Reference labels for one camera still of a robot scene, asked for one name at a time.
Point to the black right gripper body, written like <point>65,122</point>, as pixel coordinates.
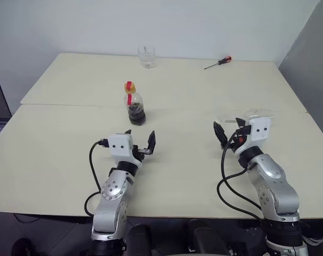
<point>237,140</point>

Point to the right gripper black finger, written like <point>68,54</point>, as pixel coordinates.
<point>221,134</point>
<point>242,124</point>

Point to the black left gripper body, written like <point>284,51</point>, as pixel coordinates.
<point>141,152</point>

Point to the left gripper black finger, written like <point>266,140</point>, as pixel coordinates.
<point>151,140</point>
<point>128,132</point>

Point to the small dark liquid bottle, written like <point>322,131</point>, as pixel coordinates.
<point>135,114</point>

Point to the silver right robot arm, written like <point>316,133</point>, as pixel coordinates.
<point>273,186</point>

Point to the clear glass tumbler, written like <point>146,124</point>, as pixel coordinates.
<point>146,57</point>

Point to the grey partition panel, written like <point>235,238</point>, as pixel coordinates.
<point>310,66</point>

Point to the dark rounded shape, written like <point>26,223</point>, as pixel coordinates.
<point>206,237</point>

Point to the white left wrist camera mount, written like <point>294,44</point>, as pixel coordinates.
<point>119,145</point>

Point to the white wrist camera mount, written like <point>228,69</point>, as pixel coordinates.
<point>260,130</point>
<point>119,145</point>

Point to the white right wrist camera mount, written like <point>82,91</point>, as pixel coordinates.
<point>260,130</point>

